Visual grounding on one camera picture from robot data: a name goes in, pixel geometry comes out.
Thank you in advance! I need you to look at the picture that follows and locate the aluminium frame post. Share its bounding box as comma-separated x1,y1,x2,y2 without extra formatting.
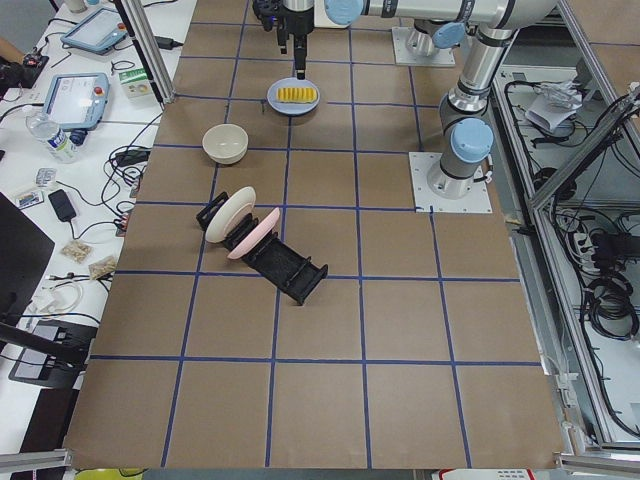
121,0,175,105

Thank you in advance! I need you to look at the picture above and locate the black cable bundle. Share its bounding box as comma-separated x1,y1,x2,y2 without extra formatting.
69,114,166,241

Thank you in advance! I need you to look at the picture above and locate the black dish rack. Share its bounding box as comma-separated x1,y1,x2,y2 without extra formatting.
196,196,328,305

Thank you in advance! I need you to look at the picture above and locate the pink plate in rack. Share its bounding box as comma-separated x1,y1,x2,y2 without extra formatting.
227,207,281,260

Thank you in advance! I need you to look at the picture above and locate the blue teach pendant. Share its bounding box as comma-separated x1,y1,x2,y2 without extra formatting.
43,72,110,130
61,8,127,55

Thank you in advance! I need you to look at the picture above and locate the blue teach pendant far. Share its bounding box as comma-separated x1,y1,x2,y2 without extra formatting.
61,8,127,55

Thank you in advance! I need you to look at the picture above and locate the white ceramic bowl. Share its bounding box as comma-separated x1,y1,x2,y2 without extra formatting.
202,123,249,165

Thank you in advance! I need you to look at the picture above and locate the black power adapter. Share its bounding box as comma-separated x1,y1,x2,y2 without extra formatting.
48,189,77,222

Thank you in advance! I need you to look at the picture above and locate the blue teach pendant near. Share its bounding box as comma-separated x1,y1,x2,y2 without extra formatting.
43,72,110,130

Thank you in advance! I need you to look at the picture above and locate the plastic water bottle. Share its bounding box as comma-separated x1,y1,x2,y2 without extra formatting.
25,111,77,164

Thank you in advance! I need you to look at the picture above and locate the green white carton box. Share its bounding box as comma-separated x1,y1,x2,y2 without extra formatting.
118,68,153,99

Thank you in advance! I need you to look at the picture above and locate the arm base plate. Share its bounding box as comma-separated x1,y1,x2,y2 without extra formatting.
391,27,455,68
409,152,493,214

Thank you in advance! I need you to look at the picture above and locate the cream plate in rack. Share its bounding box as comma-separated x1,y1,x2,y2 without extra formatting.
205,186,256,243

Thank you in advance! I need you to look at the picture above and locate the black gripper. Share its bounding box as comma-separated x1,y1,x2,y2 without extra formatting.
252,0,314,80

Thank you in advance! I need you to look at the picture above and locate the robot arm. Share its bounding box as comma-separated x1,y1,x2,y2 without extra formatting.
252,1,475,80
325,1,557,200

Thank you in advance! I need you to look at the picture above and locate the striped bread loaf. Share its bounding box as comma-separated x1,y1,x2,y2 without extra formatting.
276,86,318,104

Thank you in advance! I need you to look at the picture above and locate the light blue plate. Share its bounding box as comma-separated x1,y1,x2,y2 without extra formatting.
267,77,320,116

